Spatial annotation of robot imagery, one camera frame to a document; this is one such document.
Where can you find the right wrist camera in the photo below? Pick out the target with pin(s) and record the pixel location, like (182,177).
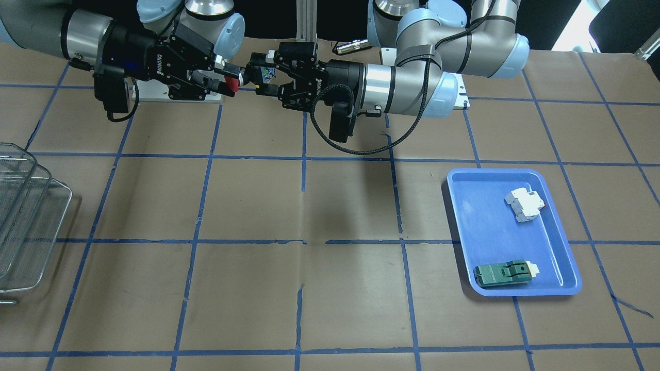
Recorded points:
(111,89)

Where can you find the blue plastic tray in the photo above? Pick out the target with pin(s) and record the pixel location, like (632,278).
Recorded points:
(490,234)

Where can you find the aluminium frame post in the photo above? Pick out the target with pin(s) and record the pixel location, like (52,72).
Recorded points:
(306,21)

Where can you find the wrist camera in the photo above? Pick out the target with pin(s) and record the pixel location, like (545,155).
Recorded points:
(342,122)
(111,89)

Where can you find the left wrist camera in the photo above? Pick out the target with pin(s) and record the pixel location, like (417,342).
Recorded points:
(342,122)

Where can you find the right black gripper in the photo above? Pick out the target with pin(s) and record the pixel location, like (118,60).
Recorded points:
(135,51)

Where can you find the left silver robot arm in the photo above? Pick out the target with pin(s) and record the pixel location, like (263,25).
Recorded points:
(433,42)

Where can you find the wire mesh shelf basket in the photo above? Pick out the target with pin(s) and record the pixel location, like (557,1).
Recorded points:
(33,206)

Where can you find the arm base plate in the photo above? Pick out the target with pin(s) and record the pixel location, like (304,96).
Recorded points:
(462,99)
(157,92)

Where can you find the red push button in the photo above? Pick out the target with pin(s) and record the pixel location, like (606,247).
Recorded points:
(247,78)

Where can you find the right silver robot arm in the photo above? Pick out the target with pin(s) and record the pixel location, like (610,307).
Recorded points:
(64,29)

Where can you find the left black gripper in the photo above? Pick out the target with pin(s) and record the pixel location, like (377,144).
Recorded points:
(344,77)

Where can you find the white circuit breaker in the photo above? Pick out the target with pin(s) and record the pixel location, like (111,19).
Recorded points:
(525,204)

